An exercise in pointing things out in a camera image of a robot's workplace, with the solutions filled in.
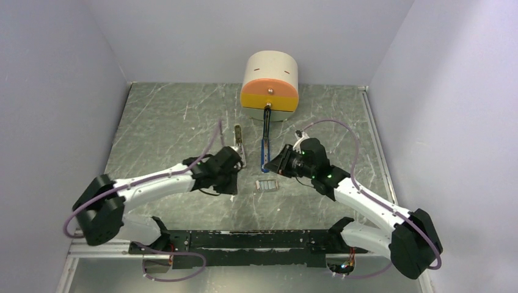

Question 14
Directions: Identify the blue black stapler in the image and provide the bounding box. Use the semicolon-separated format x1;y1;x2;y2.
261;104;271;173

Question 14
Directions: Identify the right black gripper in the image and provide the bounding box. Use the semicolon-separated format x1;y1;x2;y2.
264;143;315;179

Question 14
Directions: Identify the beige white stapler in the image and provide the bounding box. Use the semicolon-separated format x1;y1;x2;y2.
234;124;246;168

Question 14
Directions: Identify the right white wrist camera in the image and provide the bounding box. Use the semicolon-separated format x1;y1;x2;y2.
293;130;310;154

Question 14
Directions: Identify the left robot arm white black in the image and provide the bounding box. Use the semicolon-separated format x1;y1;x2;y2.
72;146;245;254

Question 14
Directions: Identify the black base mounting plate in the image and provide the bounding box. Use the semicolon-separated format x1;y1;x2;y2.
151;229;366;269

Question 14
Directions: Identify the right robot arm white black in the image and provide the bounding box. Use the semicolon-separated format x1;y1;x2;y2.
263;138;443;280

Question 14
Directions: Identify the staple box tray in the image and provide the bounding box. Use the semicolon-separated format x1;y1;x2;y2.
255;179;279;192

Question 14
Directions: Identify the beige mini drawer cabinet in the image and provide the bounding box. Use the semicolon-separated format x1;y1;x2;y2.
239;50;299;122

